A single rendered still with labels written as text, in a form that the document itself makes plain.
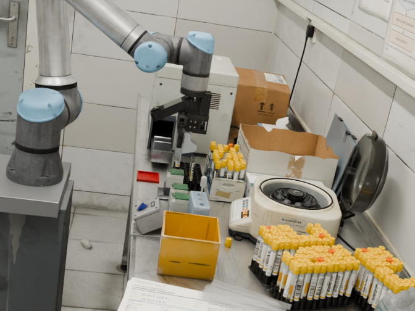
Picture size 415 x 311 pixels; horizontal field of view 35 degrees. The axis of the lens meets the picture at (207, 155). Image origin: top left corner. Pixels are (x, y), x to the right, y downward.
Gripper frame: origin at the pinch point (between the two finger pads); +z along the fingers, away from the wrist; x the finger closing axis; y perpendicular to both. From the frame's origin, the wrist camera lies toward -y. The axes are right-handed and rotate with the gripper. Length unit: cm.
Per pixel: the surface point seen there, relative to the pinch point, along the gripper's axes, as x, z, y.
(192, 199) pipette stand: -22.2, 2.8, 4.4
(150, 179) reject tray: 9.0, 11.9, -5.7
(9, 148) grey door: 162, 67, -78
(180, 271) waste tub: -44.1, 11.4, 1.9
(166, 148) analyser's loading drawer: 26.6, 7.6, -1.5
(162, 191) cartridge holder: -0.1, 11.3, -2.2
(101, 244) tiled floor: 127, 100, -22
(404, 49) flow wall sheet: -2, -39, 57
